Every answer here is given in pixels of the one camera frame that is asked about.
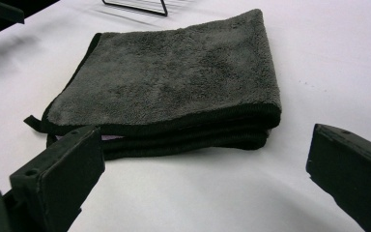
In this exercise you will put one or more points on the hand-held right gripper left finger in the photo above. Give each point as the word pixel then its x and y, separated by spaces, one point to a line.
pixel 64 174

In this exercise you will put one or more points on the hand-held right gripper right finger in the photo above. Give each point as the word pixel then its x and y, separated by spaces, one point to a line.
pixel 354 174

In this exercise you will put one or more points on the dark grey towel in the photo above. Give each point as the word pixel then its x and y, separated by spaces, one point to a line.
pixel 174 83

